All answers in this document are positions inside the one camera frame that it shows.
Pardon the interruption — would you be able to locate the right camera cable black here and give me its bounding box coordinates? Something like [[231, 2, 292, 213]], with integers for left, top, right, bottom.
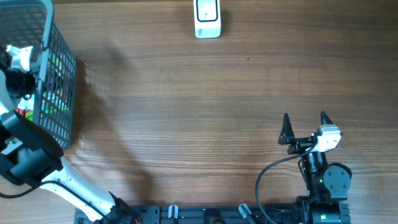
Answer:
[[255, 136, 318, 224]]

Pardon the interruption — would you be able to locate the camera cable black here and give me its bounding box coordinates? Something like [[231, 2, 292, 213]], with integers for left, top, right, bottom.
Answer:
[[1, 179, 115, 222], [255, 136, 318, 224]]

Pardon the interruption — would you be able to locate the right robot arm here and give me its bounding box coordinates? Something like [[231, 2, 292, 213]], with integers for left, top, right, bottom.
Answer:
[[278, 111, 353, 224]]

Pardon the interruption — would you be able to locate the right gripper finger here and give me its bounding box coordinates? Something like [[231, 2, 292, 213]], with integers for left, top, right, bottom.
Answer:
[[320, 111, 333, 125], [278, 113, 295, 145]]

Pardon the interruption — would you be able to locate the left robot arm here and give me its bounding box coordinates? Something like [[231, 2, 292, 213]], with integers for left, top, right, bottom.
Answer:
[[1, 70, 139, 223]]

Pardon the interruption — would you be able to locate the red snack packet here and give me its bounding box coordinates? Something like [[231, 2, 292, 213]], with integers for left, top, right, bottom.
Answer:
[[15, 108, 25, 116]]

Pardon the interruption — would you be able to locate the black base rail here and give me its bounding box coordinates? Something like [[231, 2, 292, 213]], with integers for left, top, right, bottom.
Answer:
[[73, 203, 352, 224]]

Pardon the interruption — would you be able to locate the white barcode scanner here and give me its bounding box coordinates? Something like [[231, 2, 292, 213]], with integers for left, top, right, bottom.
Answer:
[[193, 0, 221, 39]]

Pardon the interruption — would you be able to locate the green snack bag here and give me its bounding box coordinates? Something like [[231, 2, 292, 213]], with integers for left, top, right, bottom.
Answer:
[[17, 95, 35, 121]]

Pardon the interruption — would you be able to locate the left camera cable black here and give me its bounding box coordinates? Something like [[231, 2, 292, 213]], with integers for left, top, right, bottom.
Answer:
[[1, 179, 115, 222]]

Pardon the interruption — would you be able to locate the grey plastic shopping basket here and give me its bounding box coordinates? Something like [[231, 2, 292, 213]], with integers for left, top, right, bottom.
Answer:
[[1, 0, 77, 150]]

